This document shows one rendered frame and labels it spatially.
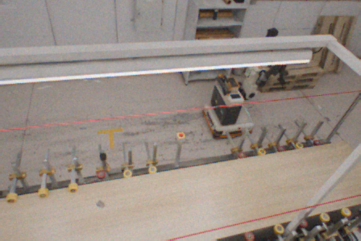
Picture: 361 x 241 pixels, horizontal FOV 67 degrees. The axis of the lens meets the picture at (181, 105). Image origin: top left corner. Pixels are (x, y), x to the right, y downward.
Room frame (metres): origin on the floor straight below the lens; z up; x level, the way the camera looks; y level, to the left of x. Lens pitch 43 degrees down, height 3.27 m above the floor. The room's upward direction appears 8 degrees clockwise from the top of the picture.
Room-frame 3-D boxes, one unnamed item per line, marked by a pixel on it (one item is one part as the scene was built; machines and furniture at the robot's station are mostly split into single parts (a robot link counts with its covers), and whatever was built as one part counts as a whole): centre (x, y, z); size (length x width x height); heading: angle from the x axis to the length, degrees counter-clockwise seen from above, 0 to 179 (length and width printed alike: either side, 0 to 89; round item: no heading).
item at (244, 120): (3.21, -0.79, 0.16); 0.67 x 0.64 x 0.25; 111
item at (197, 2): (4.47, -0.37, 0.78); 0.90 x 0.45 x 1.55; 111
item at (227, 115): (3.18, -0.70, 0.59); 0.55 x 0.34 x 0.83; 21
